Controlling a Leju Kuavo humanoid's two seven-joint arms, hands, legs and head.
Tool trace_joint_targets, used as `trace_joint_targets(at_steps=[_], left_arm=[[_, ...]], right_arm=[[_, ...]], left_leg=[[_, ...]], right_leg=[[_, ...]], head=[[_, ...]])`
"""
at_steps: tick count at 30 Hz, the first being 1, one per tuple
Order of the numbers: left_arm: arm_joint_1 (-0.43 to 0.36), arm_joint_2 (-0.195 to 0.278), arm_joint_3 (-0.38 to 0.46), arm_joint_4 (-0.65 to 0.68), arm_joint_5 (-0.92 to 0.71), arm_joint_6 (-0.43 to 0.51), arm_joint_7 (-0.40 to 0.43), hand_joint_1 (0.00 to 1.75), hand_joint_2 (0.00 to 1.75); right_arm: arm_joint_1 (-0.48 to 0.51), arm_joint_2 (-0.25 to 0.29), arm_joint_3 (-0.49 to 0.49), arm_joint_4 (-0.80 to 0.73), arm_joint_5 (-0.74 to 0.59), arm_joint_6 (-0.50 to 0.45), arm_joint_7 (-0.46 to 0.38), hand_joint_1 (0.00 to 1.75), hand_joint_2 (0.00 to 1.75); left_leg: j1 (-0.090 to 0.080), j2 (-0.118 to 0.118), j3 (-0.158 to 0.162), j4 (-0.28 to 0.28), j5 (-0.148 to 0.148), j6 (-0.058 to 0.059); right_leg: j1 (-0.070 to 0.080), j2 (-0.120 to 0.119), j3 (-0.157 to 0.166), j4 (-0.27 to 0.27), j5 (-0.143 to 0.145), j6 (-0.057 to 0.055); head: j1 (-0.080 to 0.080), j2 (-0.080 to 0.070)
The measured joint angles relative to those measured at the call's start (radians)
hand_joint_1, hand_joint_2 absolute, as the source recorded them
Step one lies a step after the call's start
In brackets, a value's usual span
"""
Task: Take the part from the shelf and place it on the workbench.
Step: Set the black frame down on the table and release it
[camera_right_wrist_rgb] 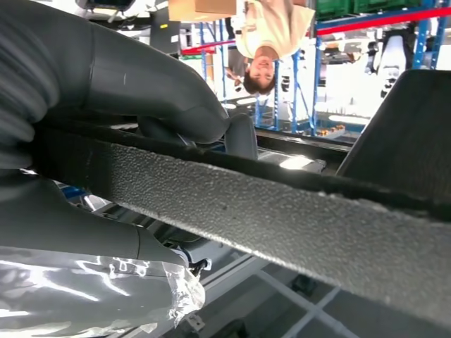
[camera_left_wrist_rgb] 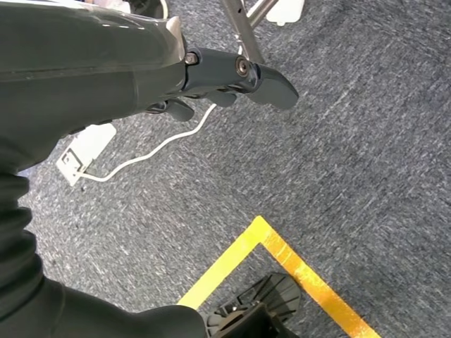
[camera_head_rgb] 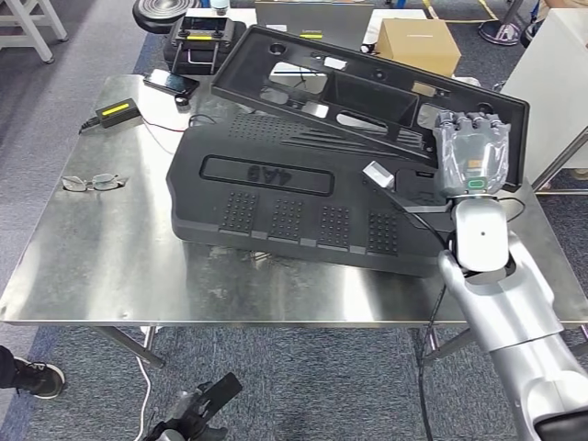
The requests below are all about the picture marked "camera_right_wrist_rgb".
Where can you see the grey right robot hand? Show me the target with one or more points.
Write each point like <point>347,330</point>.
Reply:
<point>140,84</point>

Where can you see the person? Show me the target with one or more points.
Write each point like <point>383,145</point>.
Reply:
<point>271,28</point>

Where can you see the green plastic crate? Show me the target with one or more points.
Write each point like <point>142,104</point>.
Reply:
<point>335,7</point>

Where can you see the red barrier belt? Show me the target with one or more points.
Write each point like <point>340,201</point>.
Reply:
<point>369,21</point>

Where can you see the blue metal shelf rack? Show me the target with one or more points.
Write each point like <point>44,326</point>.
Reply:
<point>295,93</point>

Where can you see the cardboard box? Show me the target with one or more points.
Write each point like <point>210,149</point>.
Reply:
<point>183,11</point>

